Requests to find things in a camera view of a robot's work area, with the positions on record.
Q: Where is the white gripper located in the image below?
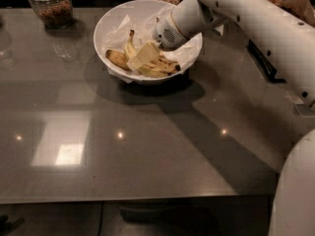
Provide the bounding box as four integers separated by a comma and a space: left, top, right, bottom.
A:
126, 14, 184, 71

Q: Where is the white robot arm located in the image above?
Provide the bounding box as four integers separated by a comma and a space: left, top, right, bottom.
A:
152, 0, 315, 236

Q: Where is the long yellow banana front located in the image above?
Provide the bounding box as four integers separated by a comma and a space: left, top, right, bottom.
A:
123, 29, 167, 78

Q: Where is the yellow banana right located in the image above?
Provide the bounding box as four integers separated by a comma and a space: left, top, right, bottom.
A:
151, 56, 181, 74

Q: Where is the white bowl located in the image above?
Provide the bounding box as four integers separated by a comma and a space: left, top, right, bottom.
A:
93, 0, 204, 86

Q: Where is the short brown-spotted banana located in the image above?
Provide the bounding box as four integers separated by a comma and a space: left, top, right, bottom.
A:
105, 49, 130, 71

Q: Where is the glass jar with nuts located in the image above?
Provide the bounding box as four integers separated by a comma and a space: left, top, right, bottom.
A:
29, 0, 73, 29

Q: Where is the brown paper bag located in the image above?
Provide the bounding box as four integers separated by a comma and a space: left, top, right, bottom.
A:
280, 0, 315, 27

